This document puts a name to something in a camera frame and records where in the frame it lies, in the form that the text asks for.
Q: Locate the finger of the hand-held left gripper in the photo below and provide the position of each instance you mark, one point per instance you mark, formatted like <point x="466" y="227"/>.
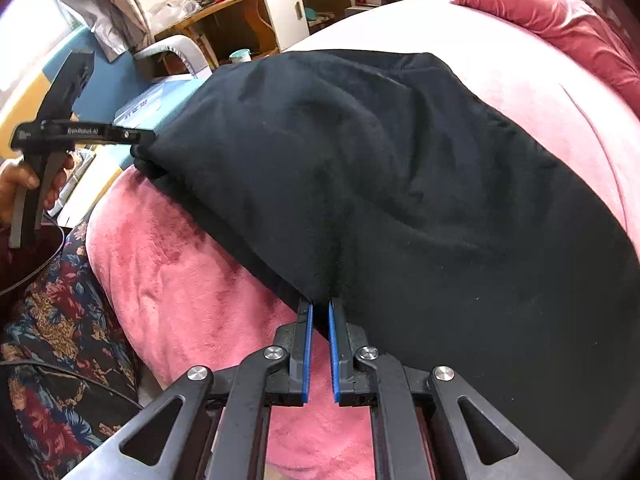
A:
<point x="142" y="136"/>

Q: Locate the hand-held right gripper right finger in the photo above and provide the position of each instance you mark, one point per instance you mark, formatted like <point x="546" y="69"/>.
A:
<point x="334" y="355"/>

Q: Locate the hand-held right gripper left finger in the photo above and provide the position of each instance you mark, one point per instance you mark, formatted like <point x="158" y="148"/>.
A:
<point x="306" y="355"/>

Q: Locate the black embroidered pants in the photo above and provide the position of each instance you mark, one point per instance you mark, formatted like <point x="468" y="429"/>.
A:
<point x="400" y="185"/>

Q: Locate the person's left forearm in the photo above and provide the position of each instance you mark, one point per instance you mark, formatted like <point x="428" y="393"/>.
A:
<point x="25" y="260"/>

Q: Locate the person's left hand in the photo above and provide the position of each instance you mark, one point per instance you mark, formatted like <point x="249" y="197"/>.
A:
<point x="15" y="190"/>

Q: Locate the clear plastic packet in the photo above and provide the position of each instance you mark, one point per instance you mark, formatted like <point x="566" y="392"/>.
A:
<point x="137" y="107"/>

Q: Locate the blue and grey armchair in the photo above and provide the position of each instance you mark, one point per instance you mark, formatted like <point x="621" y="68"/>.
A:
<point x="110" y="75"/>

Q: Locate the grey plastic sheet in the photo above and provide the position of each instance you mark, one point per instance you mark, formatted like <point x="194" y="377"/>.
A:
<point x="100" y="20"/>

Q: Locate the clear plastic bags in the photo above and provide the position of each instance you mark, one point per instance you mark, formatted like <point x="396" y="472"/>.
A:
<point x="175" y="7"/>

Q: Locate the low wooden side table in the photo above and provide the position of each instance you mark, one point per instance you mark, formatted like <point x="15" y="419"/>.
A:
<point x="215" y="12"/>

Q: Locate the bed with pink blanket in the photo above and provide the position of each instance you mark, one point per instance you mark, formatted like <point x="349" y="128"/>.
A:
<point x="165" y="285"/>

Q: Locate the white drawer cabinet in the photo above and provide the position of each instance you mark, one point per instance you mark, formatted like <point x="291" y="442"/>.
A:
<point x="285" y="10"/>

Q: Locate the teal bowl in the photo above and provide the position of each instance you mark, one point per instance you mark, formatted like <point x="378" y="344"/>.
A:
<point x="317" y="15"/>

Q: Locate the person's floral clothing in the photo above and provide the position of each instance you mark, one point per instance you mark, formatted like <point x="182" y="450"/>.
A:
<point x="55" y="360"/>

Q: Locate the white flower-print nightstand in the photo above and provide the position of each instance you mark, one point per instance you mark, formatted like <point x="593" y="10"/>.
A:
<point x="360" y="10"/>

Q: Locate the red velvet quilt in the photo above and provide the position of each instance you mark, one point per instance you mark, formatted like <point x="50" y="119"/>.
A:
<point x="550" y="15"/>

